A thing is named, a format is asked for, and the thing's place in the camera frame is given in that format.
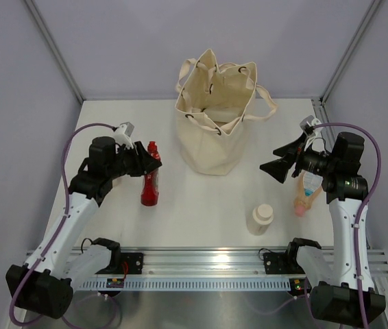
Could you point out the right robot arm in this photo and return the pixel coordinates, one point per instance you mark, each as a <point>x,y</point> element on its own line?
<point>343,293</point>

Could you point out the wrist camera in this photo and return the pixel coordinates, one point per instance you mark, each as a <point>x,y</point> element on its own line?
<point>122,134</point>
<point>309,126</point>

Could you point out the aluminium side rail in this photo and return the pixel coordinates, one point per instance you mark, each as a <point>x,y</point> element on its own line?
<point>320,112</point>

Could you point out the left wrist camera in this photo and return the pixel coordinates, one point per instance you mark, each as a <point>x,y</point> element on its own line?
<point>122,134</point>

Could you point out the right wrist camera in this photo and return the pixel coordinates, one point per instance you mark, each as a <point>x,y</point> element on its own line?
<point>309,126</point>

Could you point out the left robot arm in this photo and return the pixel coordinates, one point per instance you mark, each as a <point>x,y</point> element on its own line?
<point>46,281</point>

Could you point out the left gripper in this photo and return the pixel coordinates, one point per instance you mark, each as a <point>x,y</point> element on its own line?
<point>148,162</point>

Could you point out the slotted cable duct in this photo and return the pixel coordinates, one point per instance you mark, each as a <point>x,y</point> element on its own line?
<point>185,284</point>

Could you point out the orange bottle pink cap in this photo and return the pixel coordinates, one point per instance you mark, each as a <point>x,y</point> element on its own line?
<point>309,187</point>

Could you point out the aluminium front rail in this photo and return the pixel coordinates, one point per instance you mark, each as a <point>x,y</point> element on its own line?
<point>203,262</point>

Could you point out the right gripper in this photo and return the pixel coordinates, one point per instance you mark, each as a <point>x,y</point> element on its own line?
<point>279,168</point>

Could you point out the red bottle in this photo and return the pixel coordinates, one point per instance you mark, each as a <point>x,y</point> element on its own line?
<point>150,192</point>

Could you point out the cream bottle wide cap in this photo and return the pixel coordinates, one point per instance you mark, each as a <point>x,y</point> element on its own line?
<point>260,219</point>

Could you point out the cream canvas tote bag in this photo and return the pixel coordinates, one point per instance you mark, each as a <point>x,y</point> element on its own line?
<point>210,147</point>

